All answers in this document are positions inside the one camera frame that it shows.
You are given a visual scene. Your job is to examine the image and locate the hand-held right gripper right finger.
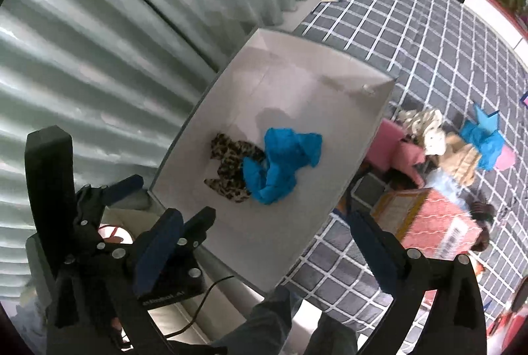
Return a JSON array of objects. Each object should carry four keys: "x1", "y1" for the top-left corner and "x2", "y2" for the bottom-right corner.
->
[{"x1": 350, "y1": 210, "x2": 488, "y2": 355}]

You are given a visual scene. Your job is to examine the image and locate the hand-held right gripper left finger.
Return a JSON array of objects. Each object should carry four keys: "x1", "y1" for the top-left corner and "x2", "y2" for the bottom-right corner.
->
[{"x1": 45, "y1": 210, "x2": 184, "y2": 355}]

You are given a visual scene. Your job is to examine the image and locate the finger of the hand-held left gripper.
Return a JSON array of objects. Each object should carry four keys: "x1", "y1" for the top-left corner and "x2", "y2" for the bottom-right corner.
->
[
  {"x1": 74, "y1": 174, "x2": 144, "y2": 245},
  {"x1": 168, "y1": 206, "x2": 216, "y2": 270}
]

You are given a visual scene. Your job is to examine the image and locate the leopard print cloth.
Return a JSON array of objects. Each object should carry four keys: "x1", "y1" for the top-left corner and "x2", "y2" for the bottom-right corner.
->
[{"x1": 205, "y1": 132, "x2": 267, "y2": 204}]

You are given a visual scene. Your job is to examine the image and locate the pink garment with black trim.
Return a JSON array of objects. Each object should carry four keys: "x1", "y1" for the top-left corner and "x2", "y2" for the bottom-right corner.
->
[{"x1": 365, "y1": 119, "x2": 426, "y2": 187}]

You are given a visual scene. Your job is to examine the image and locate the brown hair band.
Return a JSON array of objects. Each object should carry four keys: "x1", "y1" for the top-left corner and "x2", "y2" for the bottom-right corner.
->
[{"x1": 425, "y1": 169, "x2": 498, "y2": 253}]

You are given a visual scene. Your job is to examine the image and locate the blue cloth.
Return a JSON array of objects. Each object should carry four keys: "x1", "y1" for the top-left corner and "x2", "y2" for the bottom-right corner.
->
[
  {"x1": 459, "y1": 120, "x2": 503, "y2": 173},
  {"x1": 243, "y1": 127, "x2": 323, "y2": 206}
]

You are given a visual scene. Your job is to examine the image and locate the beige fuzzy cloth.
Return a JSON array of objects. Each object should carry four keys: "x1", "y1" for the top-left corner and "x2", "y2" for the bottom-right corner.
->
[{"x1": 439, "y1": 133, "x2": 484, "y2": 186}]

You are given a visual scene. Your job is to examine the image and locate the cream dotted cloth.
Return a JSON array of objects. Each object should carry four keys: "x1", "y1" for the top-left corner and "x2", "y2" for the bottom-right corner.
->
[{"x1": 397, "y1": 107, "x2": 447, "y2": 156}]

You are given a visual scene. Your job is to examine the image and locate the white storage box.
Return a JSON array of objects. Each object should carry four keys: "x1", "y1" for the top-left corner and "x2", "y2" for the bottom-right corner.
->
[{"x1": 148, "y1": 28, "x2": 402, "y2": 295}]

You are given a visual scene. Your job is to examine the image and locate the orange cardboard box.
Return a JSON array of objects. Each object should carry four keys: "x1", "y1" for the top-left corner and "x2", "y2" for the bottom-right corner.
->
[{"x1": 370, "y1": 188, "x2": 482, "y2": 262}]

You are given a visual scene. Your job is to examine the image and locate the person's jeans leg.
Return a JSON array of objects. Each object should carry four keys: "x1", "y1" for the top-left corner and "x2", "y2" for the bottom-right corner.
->
[
  {"x1": 315, "y1": 311, "x2": 360, "y2": 355},
  {"x1": 212, "y1": 285, "x2": 308, "y2": 355}
]

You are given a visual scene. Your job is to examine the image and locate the pale green curtain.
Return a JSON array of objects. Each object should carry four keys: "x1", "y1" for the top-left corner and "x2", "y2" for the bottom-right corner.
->
[{"x1": 0, "y1": 0, "x2": 343, "y2": 300}]

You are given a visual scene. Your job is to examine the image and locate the pink paper star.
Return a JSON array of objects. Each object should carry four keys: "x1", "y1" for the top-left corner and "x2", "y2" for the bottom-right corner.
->
[{"x1": 494, "y1": 146, "x2": 517, "y2": 171}]

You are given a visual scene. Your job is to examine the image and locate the red and white toy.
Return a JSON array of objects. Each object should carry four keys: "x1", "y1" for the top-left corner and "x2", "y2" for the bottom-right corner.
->
[{"x1": 486, "y1": 285, "x2": 528, "y2": 353}]

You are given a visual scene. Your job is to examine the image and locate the blue paper star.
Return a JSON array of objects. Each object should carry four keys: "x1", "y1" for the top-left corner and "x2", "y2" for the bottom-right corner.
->
[{"x1": 472, "y1": 102, "x2": 503, "y2": 133}]

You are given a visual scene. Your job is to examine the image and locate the grey checked blanket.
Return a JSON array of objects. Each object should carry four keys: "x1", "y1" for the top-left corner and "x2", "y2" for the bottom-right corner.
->
[{"x1": 280, "y1": 0, "x2": 528, "y2": 355}]

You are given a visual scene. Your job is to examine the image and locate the black cable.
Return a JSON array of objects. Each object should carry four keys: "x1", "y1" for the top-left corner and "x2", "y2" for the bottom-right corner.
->
[{"x1": 168, "y1": 276, "x2": 236, "y2": 339}]

